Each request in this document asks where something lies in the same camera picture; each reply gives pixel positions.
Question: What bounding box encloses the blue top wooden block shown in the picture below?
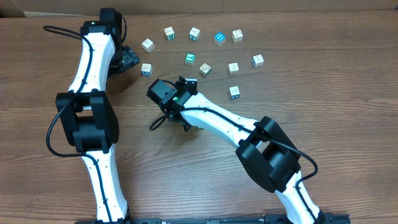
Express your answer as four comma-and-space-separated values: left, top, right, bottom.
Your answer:
214, 32, 226, 47

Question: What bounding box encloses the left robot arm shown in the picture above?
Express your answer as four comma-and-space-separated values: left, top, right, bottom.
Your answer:
55, 8, 140, 223

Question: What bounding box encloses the plain wooden block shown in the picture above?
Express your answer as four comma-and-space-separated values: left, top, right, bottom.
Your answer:
228, 63, 239, 75

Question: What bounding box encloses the wooden block green side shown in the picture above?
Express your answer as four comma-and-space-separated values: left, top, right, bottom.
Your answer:
164, 27, 175, 40

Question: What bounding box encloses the green number seven block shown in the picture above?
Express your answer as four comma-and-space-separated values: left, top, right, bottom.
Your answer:
185, 54, 195, 65

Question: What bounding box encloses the wooden block blue T side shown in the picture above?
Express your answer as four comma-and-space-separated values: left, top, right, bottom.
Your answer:
229, 86, 240, 99

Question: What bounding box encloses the wooden block blue side left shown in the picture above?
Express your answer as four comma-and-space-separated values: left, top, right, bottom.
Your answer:
141, 63, 152, 77

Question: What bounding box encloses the cardboard backdrop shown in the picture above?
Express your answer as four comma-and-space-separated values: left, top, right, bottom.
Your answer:
1, 0, 397, 17

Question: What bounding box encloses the wooden block top right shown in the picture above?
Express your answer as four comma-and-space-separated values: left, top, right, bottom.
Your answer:
232, 29, 243, 42

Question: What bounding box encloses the wooden block teal side top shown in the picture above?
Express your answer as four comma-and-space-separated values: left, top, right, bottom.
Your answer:
189, 27, 200, 41

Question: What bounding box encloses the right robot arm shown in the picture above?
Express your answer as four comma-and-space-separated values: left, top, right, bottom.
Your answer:
147, 77, 325, 223

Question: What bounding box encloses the wooden block animal drawing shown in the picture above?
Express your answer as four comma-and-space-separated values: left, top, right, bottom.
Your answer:
200, 63, 212, 77

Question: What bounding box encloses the wooden block far left upper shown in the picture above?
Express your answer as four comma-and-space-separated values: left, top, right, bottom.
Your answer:
142, 39, 154, 52

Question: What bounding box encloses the wooden block umbrella right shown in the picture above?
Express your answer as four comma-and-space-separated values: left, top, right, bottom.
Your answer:
251, 54, 264, 68

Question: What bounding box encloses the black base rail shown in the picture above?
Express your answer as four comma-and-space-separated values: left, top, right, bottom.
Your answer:
75, 213, 351, 224

